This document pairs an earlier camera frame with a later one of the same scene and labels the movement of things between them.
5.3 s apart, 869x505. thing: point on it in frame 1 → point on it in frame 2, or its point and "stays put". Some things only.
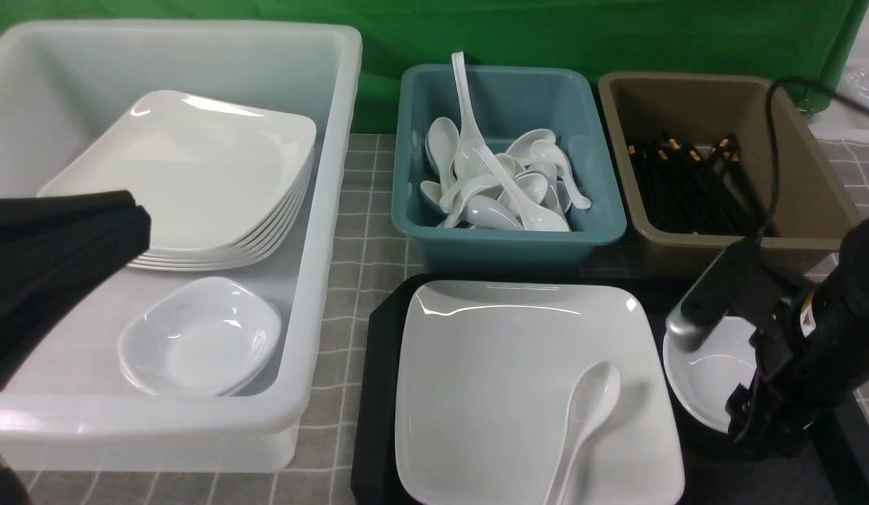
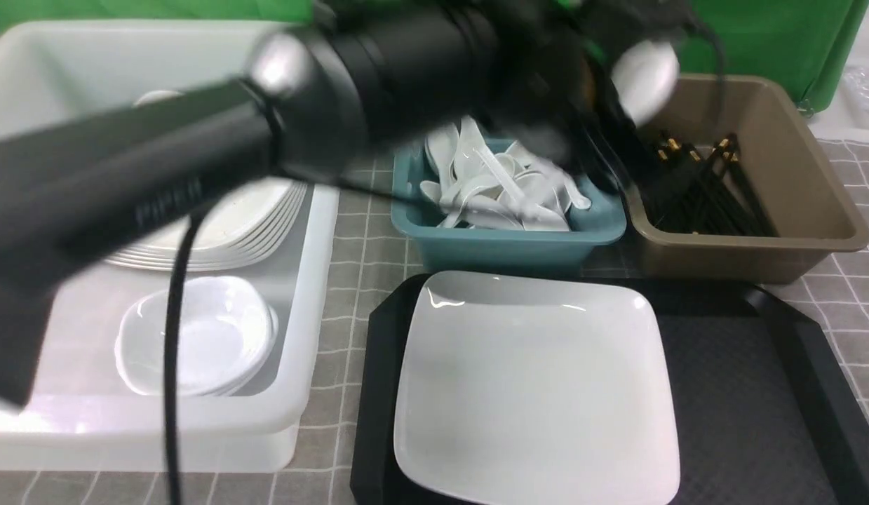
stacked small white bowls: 200,337 stays put
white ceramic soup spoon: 593,400 → 646,74
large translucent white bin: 198,353 stays put
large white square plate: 489,376 stays put
